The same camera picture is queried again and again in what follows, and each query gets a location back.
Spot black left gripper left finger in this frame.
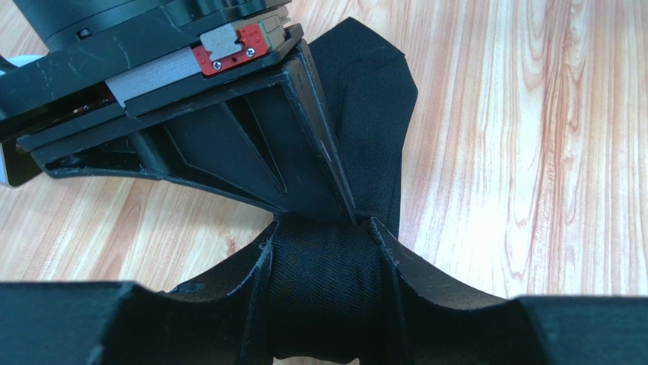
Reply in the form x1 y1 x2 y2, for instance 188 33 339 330
1 224 277 364

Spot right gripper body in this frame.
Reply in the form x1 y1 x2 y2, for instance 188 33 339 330
1 1 288 186

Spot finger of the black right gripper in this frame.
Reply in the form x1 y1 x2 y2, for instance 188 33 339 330
30 41 354 222

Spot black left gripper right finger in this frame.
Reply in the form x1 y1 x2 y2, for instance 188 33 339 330
368 219 647 364

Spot black tie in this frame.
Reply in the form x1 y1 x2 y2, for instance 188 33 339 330
267 18 418 364

